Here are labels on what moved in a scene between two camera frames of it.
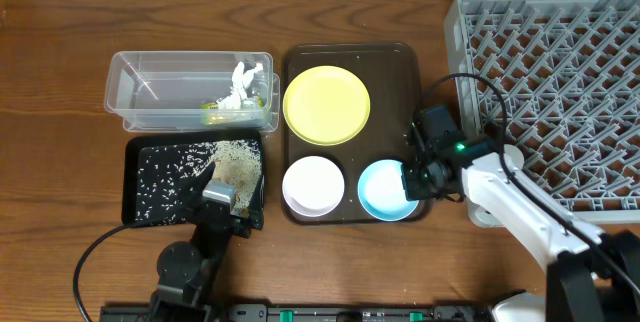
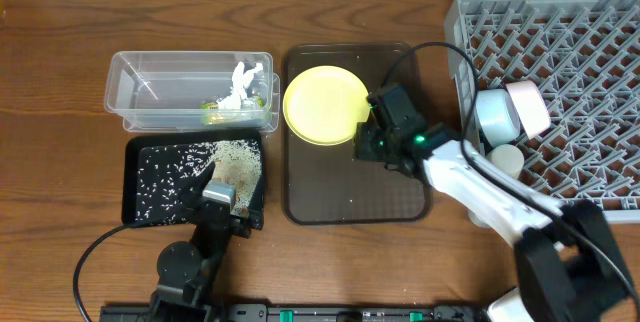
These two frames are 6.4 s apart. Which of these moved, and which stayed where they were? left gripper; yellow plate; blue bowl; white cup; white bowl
Moved: white bowl; blue bowl
Stayed: white cup; left gripper; yellow plate
